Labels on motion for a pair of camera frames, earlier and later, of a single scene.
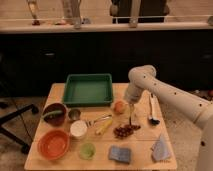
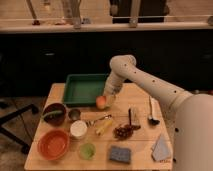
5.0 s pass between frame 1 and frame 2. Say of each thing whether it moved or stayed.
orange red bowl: stayed
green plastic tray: stayed
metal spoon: stayed
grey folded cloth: stayed
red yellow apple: moved
